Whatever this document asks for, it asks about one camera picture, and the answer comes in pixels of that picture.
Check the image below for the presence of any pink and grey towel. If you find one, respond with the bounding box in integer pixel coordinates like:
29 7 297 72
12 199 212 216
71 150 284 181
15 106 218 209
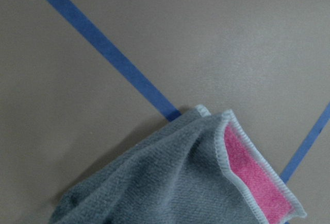
49 105 306 223

